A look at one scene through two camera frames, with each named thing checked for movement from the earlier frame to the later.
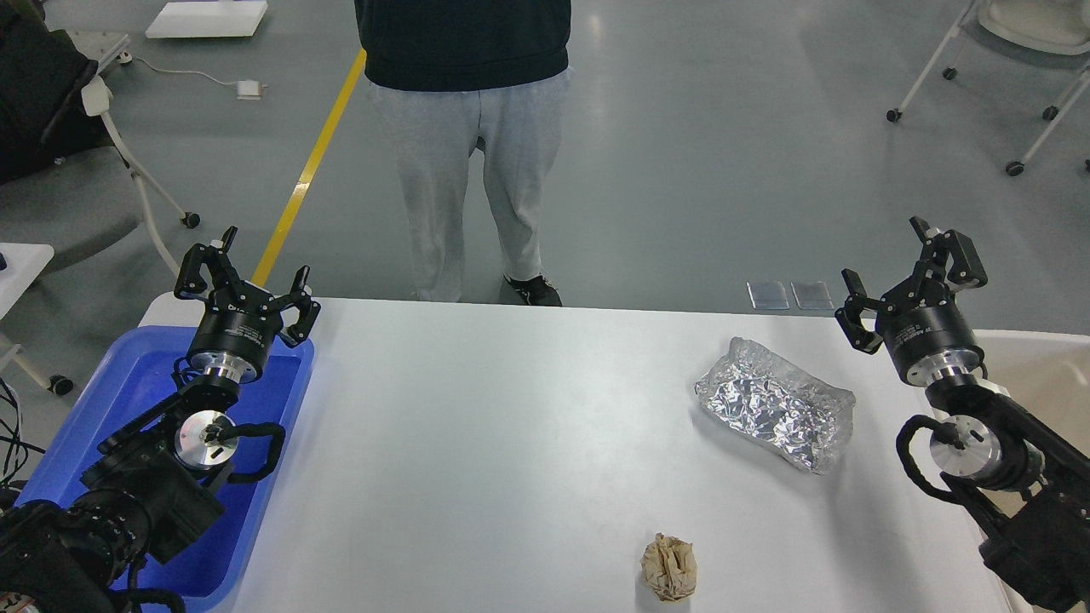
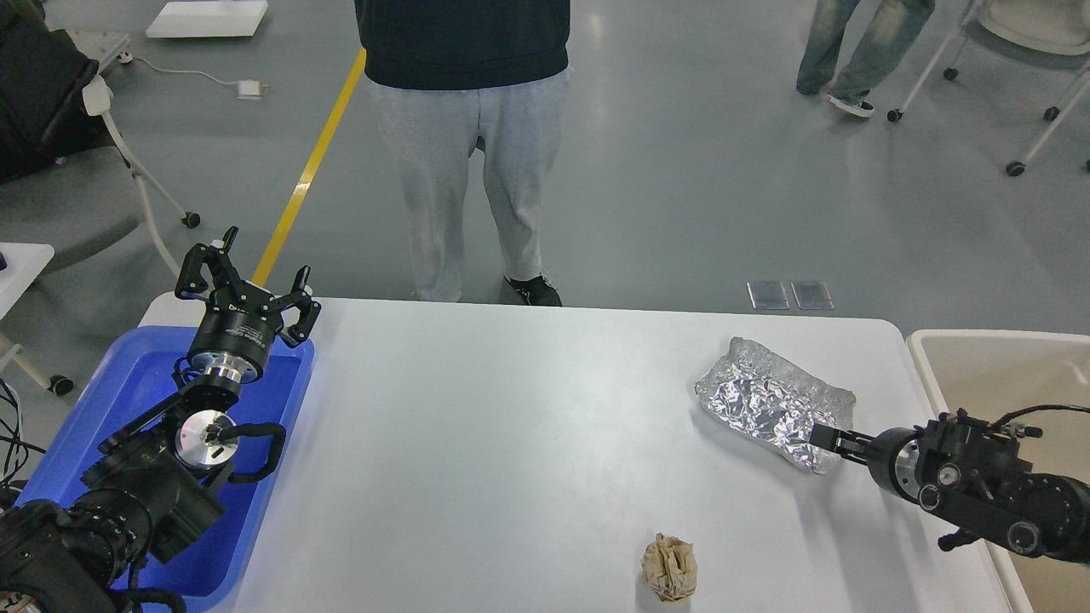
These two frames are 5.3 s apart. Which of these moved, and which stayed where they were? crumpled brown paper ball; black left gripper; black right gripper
Moved: black right gripper
Stayed: crumpled brown paper ball; black left gripper
